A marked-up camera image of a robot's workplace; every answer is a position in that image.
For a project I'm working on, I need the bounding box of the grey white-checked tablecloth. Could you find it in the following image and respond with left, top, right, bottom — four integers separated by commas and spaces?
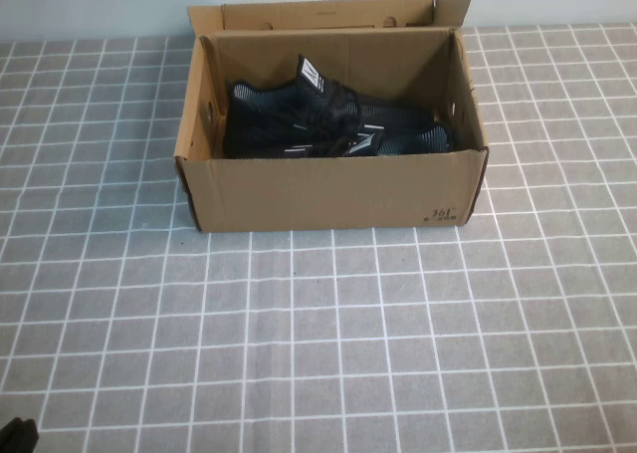
0, 22, 637, 453

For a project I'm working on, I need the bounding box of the brown cardboard shoe box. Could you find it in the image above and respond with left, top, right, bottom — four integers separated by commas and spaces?
172, 0, 490, 234

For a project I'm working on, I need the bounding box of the black knit sneaker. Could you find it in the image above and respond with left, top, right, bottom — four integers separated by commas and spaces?
222, 53, 442, 148
226, 121, 455, 159

